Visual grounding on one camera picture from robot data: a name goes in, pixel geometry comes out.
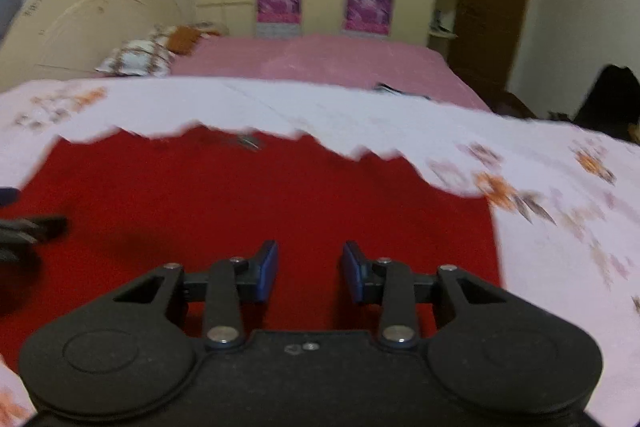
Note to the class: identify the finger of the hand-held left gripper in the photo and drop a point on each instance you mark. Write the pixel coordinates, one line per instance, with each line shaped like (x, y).
(37, 228)
(7, 197)

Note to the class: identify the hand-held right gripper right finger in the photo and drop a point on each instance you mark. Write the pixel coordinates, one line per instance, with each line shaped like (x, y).
(354, 272)

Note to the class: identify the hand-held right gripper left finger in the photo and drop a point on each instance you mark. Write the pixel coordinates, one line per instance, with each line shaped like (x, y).
(265, 272)

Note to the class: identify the red sequined sweater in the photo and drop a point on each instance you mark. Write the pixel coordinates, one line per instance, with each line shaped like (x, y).
(200, 197)

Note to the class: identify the cream round headboard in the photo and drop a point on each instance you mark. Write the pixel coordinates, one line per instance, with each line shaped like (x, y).
(75, 27)

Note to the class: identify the black and white cloth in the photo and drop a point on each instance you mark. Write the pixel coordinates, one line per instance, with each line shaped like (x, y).
(395, 91)

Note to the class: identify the floral patterned pillow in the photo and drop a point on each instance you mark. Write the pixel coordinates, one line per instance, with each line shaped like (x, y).
(135, 57)

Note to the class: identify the white floral bedsheet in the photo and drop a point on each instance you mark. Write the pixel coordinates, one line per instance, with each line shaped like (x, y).
(550, 267)

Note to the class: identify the pink bed cover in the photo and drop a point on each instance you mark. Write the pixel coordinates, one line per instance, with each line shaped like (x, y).
(320, 62)

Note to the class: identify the orange striped pillow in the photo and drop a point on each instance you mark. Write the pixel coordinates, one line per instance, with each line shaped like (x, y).
(187, 37)

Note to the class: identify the black jacket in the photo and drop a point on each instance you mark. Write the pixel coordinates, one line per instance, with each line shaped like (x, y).
(612, 102)

